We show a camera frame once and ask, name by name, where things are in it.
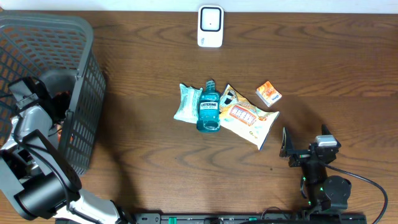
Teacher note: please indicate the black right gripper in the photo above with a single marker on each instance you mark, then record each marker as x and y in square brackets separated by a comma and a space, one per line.
[300, 156]

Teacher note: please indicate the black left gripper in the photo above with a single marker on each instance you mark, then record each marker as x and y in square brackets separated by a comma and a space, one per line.
[51, 94]

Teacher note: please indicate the orange tissue pack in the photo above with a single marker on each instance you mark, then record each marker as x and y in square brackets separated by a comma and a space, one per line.
[268, 94]

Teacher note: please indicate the yellow snack bag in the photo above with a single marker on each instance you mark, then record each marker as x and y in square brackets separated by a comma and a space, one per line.
[240, 116]

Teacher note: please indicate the blue mouthwash bottle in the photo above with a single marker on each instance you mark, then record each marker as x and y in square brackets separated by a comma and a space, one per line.
[209, 109]

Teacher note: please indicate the light green wet wipes pack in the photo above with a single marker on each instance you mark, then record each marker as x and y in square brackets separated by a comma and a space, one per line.
[189, 99]

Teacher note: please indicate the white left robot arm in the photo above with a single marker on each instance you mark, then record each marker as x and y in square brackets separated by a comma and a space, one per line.
[35, 177]

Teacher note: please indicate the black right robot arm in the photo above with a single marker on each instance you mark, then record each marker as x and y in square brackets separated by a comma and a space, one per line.
[325, 193]

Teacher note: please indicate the white barcode scanner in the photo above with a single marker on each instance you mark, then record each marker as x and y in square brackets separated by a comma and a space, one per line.
[210, 26]

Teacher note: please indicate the grey plastic shopping basket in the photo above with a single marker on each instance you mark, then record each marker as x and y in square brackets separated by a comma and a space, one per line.
[58, 50]

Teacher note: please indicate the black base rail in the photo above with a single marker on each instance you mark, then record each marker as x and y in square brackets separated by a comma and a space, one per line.
[270, 218]

